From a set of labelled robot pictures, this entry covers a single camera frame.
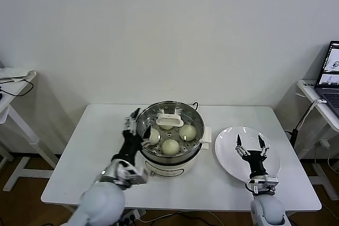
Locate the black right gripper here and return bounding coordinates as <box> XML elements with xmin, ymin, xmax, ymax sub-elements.
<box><xmin>235</xmin><ymin>134</ymin><xmax>269</xmax><ymax>179</ymax></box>

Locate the white side table with cloth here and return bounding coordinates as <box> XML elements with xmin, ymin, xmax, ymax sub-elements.
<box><xmin>0</xmin><ymin>71</ymin><xmax>59</xmax><ymax>192</ymax></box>

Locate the white laptop side table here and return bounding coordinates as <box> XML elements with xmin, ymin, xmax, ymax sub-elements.
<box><xmin>296</xmin><ymin>79</ymin><xmax>339</xmax><ymax>200</ymax></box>

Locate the round glass pot lid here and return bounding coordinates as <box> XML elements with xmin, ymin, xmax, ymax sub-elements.
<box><xmin>134</xmin><ymin>101</ymin><xmax>205</xmax><ymax>158</ymax></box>

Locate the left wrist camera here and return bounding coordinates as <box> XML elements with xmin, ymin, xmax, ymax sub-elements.
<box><xmin>119</xmin><ymin>166</ymin><xmax>148</xmax><ymax>184</ymax></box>

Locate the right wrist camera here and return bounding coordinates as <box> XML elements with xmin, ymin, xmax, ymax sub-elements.
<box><xmin>246</xmin><ymin>175</ymin><xmax>279</xmax><ymax>194</ymax></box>

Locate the black clamp with cable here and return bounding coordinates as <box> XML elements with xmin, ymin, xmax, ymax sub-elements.
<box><xmin>284</xmin><ymin>111</ymin><xmax>310</xmax><ymax>146</ymax></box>

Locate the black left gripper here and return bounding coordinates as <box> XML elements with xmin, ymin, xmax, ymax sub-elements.
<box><xmin>110</xmin><ymin>107</ymin><xmax>153</xmax><ymax>168</ymax></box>

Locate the perforated steel steamer basket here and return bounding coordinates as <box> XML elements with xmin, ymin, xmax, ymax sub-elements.
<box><xmin>133</xmin><ymin>101</ymin><xmax>205</xmax><ymax>165</ymax></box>

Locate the white power adapter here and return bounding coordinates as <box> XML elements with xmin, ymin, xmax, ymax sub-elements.
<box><xmin>315</xmin><ymin>138</ymin><xmax>331</xmax><ymax>149</ymax></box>

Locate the white power strip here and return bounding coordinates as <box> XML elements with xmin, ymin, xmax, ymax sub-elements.
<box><xmin>120</xmin><ymin>209</ymin><xmax>146</xmax><ymax>223</ymax></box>

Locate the dark grey open laptop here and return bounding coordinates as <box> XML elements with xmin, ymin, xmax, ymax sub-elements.
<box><xmin>314</xmin><ymin>40</ymin><xmax>339</xmax><ymax>120</ymax></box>

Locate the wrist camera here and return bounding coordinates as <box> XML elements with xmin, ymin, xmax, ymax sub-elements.
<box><xmin>246</xmin><ymin>175</ymin><xmax>279</xmax><ymax>194</ymax></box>
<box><xmin>119</xmin><ymin>166</ymin><xmax>148</xmax><ymax>184</ymax></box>

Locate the crumpled white cloth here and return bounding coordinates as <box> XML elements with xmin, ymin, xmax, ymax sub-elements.
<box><xmin>0</xmin><ymin>67</ymin><xmax>37</xmax><ymax>80</ymax></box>

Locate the black looped cable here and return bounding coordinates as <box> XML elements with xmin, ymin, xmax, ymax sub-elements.
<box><xmin>0</xmin><ymin>78</ymin><xmax>34</xmax><ymax>97</ymax></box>

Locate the white electric cooking pot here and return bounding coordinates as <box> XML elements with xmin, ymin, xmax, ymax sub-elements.
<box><xmin>137</xmin><ymin>124</ymin><xmax>213</xmax><ymax>178</ymax></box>

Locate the white usb cable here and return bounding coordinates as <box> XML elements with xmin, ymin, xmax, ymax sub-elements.
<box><xmin>307</xmin><ymin>98</ymin><xmax>327</xmax><ymax>121</ymax></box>

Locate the round white plate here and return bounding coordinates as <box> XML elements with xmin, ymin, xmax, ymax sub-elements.
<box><xmin>214</xmin><ymin>126</ymin><xmax>281</xmax><ymax>184</ymax></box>

